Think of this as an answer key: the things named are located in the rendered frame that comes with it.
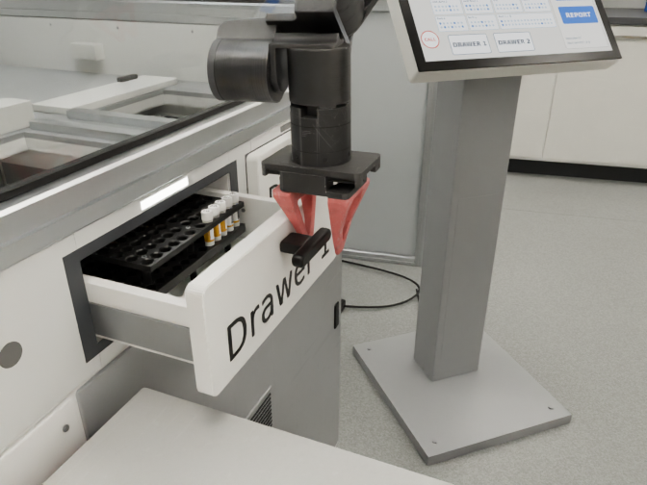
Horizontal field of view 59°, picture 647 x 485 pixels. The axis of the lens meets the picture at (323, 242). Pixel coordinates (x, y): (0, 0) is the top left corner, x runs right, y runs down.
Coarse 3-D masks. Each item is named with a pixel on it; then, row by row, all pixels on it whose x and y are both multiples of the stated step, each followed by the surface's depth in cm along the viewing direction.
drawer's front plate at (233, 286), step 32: (288, 224) 57; (320, 224) 66; (224, 256) 50; (256, 256) 52; (288, 256) 59; (320, 256) 68; (192, 288) 45; (224, 288) 48; (256, 288) 53; (288, 288) 60; (192, 320) 46; (224, 320) 48; (256, 320) 54; (224, 352) 49; (224, 384) 50
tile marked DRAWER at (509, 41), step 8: (512, 32) 122; (520, 32) 123; (528, 32) 124; (496, 40) 121; (504, 40) 121; (512, 40) 122; (520, 40) 122; (528, 40) 123; (504, 48) 121; (512, 48) 121; (520, 48) 122; (528, 48) 122
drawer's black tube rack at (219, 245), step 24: (168, 216) 64; (192, 216) 64; (120, 240) 59; (144, 240) 60; (168, 240) 59; (96, 264) 60; (120, 264) 55; (168, 264) 60; (192, 264) 60; (144, 288) 56; (168, 288) 57
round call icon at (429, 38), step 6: (426, 30) 116; (432, 30) 117; (420, 36) 116; (426, 36) 116; (432, 36) 116; (438, 36) 117; (426, 42) 116; (432, 42) 116; (438, 42) 116; (426, 48) 115; (432, 48) 116; (438, 48) 116
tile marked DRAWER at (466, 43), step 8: (456, 40) 118; (464, 40) 118; (472, 40) 119; (480, 40) 119; (488, 40) 120; (456, 48) 117; (464, 48) 118; (472, 48) 118; (480, 48) 119; (488, 48) 119
